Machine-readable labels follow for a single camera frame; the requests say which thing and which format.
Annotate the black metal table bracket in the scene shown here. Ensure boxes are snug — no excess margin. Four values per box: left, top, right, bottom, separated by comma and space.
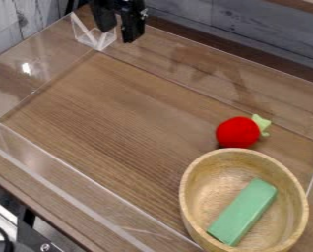
17, 206, 65, 252

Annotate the red plush strawberry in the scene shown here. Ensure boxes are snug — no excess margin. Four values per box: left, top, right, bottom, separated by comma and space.
216, 114, 272, 149

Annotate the oval wooden bowl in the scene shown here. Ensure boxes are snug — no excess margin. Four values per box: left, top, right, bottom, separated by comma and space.
180, 149, 310, 252

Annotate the black cable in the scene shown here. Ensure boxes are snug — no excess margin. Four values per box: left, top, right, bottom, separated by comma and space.
0, 223, 17, 252

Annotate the clear acrylic enclosure wall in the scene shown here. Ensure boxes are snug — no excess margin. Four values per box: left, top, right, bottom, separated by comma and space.
0, 11, 313, 252

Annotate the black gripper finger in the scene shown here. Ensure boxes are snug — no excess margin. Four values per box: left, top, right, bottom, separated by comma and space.
90, 0, 118, 32
120, 0, 148, 43

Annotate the green rectangular block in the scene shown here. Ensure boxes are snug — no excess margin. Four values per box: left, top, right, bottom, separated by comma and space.
207, 178, 277, 247

